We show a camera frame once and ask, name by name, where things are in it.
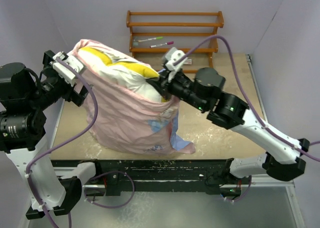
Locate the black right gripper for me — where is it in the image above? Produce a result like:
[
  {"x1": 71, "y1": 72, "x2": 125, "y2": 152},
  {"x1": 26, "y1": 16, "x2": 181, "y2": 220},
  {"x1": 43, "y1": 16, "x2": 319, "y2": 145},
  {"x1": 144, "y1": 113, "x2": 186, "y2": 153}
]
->
[{"x1": 147, "y1": 67, "x2": 208, "y2": 112}]

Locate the white and yellow pillow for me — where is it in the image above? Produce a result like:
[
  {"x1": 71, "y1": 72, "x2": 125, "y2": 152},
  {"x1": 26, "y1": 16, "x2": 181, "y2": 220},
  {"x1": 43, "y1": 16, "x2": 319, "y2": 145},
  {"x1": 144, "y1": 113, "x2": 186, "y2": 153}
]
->
[{"x1": 77, "y1": 46, "x2": 166, "y2": 103}]

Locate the blue and pink printed pillowcase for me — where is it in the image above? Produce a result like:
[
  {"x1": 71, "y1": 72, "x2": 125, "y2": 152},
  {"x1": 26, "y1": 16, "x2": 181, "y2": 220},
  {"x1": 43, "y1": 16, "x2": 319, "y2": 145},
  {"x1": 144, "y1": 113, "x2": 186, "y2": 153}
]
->
[{"x1": 70, "y1": 39, "x2": 196, "y2": 156}]

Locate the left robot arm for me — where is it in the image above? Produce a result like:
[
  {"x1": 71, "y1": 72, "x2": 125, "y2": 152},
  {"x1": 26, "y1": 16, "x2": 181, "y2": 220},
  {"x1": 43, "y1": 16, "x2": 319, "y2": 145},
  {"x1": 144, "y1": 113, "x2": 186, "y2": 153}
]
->
[{"x1": 0, "y1": 50, "x2": 103, "y2": 220}]

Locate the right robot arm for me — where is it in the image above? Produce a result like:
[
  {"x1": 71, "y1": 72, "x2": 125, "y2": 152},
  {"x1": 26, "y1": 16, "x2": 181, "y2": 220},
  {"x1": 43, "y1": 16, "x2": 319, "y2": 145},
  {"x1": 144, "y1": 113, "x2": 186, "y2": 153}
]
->
[{"x1": 146, "y1": 67, "x2": 310, "y2": 184}]

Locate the white eraser box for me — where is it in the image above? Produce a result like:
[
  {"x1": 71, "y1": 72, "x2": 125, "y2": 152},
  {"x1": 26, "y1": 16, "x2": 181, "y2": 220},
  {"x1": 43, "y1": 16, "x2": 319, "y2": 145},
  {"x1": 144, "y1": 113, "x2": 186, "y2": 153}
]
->
[{"x1": 184, "y1": 58, "x2": 192, "y2": 65}]

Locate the magenta capped marker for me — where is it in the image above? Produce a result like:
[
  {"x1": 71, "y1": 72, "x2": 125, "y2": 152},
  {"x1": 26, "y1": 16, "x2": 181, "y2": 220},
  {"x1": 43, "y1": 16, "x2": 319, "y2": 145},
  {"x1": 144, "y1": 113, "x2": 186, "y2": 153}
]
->
[{"x1": 150, "y1": 41, "x2": 174, "y2": 48}]

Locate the green capped marker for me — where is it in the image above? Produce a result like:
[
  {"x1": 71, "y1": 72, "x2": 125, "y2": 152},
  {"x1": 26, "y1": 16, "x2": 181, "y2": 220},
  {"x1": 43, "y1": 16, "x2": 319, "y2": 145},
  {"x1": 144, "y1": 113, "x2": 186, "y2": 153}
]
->
[{"x1": 138, "y1": 36, "x2": 163, "y2": 43}]

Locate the wooden rack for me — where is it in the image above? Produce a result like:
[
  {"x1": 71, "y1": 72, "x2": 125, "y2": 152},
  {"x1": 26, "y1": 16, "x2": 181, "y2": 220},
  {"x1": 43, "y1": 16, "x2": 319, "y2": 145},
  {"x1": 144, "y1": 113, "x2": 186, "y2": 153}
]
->
[{"x1": 126, "y1": 10, "x2": 224, "y2": 58}]

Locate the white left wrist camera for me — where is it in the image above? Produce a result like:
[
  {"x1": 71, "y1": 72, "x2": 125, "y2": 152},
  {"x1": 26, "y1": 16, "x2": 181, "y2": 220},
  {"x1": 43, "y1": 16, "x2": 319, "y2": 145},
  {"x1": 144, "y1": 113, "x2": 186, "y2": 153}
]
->
[{"x1": 52, "y1": 52, "x2": 86, "y2": 86}]

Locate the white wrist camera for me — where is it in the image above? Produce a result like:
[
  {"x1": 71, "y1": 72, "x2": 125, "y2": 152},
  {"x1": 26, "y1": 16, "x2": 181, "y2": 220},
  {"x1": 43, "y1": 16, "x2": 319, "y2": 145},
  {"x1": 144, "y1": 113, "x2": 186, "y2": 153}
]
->
[
  {"x1": 52, "y1": 52, "x2": 86, "y2": 86},
  {"x1": 163, "y1": 47, "x2": 188, "y2": 83}
]

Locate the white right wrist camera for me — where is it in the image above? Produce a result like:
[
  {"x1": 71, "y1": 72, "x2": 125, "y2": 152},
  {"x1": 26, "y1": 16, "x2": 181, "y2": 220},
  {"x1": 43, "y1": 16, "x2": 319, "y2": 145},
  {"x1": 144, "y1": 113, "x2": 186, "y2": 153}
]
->
[{"x1": 163, "y1": 47, "x2": 188, "y2": 83}]

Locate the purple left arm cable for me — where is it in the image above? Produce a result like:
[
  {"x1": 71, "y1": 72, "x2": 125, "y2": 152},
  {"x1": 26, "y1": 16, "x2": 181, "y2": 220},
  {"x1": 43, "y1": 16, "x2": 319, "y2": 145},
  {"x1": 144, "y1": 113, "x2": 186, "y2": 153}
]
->
[{"x1": 25, "y1": 57, "x2": 99, "y2": 228}]

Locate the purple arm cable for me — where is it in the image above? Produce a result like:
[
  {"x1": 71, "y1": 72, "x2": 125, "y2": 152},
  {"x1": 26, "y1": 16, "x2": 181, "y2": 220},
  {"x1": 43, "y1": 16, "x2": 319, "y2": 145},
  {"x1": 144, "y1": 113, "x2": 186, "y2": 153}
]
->
[
  {"x1": 172, "y1": 35, "x2": 320, "y2": 162},
  {"x1": 25, "y1": 57, "x2": 99, "y2": 228}
]

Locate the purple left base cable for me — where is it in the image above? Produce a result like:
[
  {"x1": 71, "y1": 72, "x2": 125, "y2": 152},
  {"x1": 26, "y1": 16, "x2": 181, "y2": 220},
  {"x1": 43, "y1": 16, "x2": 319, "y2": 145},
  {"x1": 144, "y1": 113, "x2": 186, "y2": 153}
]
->
[{"x1": 83, "y1": 171, "x2": 136, "y2": 209}]

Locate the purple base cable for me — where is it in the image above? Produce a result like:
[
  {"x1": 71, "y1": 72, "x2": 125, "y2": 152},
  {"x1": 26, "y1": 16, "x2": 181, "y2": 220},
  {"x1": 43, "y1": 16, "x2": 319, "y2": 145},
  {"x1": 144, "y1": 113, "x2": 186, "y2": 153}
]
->
[
  {"x1": 83, "y1": 171, "x2": 136, "y2": 209},
  {"x1": 221, "y1": 174, "x2": 253, "y2": 203}
]

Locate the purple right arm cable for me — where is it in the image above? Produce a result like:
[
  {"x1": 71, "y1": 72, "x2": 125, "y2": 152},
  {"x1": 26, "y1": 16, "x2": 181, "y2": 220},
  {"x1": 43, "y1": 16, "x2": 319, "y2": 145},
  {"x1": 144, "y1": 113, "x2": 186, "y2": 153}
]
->
[{"x1": 172, "y1": 35, "x2": 320, "y2": 162}]

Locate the black table front rail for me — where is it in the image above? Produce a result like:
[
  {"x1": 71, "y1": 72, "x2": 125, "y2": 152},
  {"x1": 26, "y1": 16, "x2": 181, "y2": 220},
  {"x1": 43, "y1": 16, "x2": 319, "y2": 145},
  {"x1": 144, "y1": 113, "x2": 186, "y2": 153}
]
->
[{"x1": 49, "y1": 159, "x2": 251, "y2": 196}]

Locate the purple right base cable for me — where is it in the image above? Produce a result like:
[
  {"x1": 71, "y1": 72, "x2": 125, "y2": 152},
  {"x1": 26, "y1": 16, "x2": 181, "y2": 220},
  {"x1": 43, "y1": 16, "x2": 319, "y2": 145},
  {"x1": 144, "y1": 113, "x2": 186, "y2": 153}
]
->
[{"x1": 221, "y1": 174, "x2": 253, "y2": 203}]

